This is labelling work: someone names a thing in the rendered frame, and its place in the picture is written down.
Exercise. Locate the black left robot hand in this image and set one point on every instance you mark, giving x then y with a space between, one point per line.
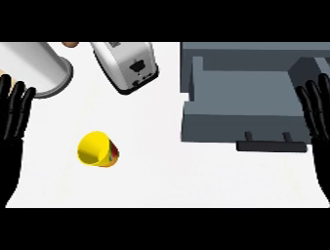
2 136

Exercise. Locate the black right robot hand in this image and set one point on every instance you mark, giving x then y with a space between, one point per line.
329 136

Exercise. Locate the grey open drawer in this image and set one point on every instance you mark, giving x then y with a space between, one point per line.
244 107

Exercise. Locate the yellow cup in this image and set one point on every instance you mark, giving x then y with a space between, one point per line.
98 149

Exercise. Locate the white cylindrical canister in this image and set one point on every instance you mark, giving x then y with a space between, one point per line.
29 65

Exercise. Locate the grey cabinet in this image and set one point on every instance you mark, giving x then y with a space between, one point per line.
263 58

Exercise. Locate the brown round object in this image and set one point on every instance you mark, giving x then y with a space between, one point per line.
71 44

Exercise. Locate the silver toaster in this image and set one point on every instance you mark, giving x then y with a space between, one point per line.
127 65

